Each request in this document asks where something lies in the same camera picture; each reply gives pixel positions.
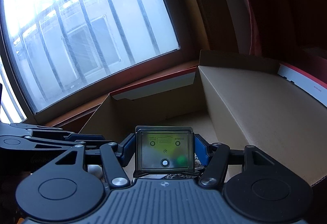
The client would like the right red cardboard box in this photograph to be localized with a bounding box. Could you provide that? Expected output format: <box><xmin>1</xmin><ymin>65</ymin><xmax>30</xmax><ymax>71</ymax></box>
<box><xmin>81</xmin><ymin>51</ymin><xmax>326</xmax><ymax>185</ymax></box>

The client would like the transparent dark plastic tray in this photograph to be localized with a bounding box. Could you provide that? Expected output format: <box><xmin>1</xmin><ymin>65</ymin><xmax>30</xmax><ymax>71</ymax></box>
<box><xmin>133</xmin><ymin>126</ymin><xmax>198</xmax><ymax>177</ymax></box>

